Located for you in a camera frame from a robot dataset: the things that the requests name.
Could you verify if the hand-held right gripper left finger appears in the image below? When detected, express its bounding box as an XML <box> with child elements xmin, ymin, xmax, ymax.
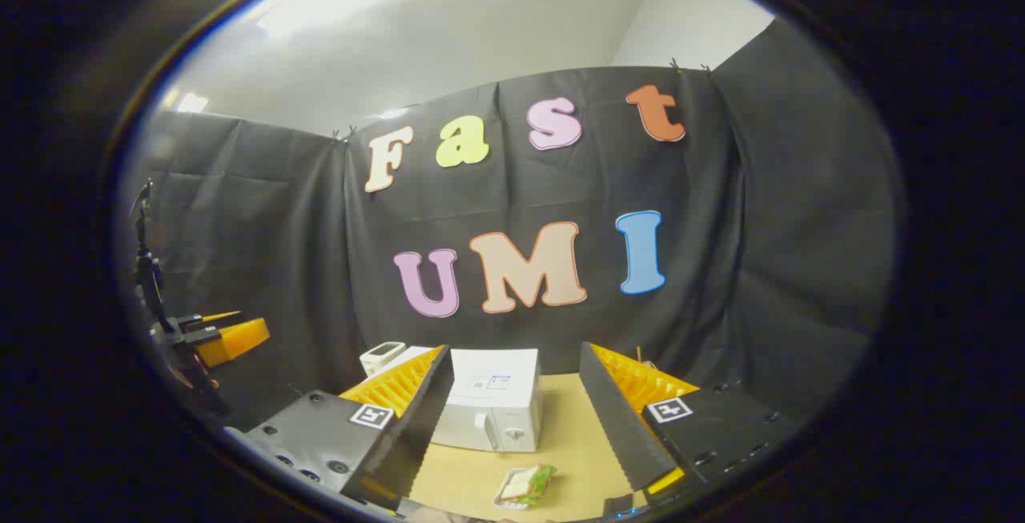
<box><xmin>224</xmin><ymin>344</ymin><xmax>455</xmax><ymax>512</ymax></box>

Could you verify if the white microwave oven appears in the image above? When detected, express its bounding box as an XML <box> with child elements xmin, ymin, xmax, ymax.
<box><xmin>392</xmin><ymin>345</ymin><xmax>543</xmax><ymax>453</ymax></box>

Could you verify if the lettuce sandwich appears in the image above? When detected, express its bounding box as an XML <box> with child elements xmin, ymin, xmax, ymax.
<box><xmin>500</xmin><ymin>464</ymin><xmax>557</xmax><ymax>505</ymax></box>

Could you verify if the white toaster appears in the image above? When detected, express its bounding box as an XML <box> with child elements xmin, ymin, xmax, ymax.
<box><xmin>360</xmin><ymin>341</ymin><xmax>407</xmax><ymax>377</ymax></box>

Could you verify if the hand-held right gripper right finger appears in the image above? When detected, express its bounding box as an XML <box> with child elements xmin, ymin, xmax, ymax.
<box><xmin>578</xmin><ymin>341</ymin><xmax>798</xmax><ymax>508</ymax></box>

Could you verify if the white plastic tray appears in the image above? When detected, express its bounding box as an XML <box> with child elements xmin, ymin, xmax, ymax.
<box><xmin>492</xmin><ymin>467</ymin><xmax>553</xmax><ymax>510</ymax></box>

